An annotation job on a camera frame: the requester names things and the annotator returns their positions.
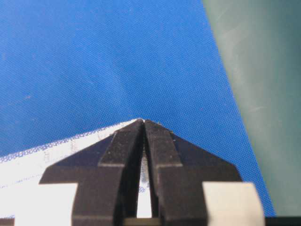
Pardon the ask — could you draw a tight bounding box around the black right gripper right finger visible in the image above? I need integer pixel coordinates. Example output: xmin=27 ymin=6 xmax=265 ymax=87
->
xmin=144 ymin=120 xmax=263 ymax=226

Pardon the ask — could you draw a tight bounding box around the white blue striped towel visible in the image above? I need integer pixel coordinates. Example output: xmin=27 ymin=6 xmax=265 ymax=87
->
xmin=0 ymin=117 xmax=152 ymax=222

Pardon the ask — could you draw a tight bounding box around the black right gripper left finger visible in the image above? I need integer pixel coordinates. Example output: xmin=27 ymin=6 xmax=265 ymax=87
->
xmin=39 ymin=120 xmax=144 ymax=226

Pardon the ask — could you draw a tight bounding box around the blue table cloth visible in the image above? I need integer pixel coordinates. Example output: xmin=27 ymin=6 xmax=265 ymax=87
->
xmin=0 ymin=0 xmax=276 ymax=217

